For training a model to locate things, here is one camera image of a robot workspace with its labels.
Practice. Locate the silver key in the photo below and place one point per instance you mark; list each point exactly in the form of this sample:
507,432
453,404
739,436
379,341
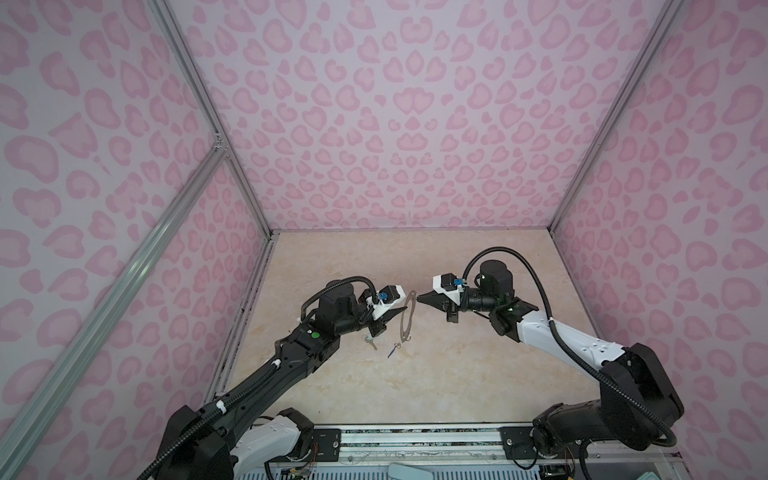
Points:
370,341

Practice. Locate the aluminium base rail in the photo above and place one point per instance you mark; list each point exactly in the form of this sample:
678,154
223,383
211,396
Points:
462,451

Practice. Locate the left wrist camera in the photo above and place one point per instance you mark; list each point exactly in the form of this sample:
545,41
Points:
390,296

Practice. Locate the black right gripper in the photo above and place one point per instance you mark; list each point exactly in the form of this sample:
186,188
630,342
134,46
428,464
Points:
452,303

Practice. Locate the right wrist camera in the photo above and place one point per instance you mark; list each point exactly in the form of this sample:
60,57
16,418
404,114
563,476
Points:
449,287

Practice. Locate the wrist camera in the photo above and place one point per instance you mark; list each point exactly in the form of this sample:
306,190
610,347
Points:
390,296
449,287

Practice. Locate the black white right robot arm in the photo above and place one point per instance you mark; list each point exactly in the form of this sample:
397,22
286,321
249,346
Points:
637,404

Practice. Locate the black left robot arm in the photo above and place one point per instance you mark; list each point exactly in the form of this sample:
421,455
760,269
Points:
228,436

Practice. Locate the diagonal aluminium frame bar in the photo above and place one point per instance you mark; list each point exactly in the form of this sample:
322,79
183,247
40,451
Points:
39,413

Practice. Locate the silver perforated metal ring disc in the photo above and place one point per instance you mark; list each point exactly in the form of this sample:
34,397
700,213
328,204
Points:
406,319

